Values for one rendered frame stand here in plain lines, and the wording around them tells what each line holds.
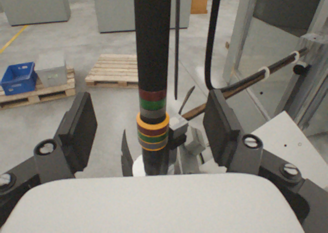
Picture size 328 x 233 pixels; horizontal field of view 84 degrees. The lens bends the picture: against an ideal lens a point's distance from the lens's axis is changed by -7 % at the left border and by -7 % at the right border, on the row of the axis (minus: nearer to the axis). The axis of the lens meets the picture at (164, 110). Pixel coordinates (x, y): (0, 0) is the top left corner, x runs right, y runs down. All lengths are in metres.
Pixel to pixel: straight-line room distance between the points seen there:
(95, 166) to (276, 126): 1.84
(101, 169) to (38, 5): 6.19
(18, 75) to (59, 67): 0.99
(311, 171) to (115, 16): 5.54
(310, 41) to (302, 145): 0.31
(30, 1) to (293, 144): 7.45
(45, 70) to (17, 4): 4.70
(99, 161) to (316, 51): 2.03
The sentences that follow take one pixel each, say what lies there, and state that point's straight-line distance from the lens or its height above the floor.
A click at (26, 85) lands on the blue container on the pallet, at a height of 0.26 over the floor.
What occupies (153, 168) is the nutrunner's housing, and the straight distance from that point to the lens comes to 0.31.
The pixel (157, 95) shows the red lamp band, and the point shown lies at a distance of 0.21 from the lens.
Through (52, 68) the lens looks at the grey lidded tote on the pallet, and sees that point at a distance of 3.18.
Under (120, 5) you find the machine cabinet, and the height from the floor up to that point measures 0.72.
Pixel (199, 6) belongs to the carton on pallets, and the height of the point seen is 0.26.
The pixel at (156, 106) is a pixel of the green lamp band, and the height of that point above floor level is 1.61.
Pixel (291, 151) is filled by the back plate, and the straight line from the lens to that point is 0.67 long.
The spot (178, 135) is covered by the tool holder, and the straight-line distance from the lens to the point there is 0.29.
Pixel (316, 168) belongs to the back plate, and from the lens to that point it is 0.63.
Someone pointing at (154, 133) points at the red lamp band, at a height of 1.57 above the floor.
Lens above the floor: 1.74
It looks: 39 degrees down
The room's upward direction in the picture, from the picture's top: 2 degrees clockwise
